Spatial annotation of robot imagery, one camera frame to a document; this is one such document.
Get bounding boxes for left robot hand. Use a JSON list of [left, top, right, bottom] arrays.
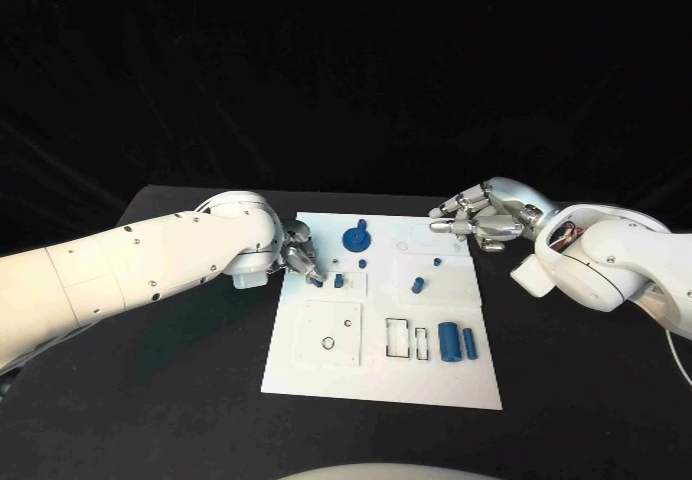
[[266, 219, 328, 284]]

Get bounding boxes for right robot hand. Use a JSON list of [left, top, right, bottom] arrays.
[[428, 176, 562, 252]]

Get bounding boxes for white task board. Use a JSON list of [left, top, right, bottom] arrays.
[[259, 211, 504, 411]]

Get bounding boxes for blue gear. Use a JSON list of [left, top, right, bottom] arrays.
[[341, 226, 374, 252]]

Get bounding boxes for thick blue cylinder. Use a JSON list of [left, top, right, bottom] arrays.
[[436, 321, 462, 363]]

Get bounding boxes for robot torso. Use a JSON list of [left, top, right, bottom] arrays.
[[276, 462, 498, 480]]

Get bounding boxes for white cable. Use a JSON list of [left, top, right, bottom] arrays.
[[663, 328, 692, 387]]

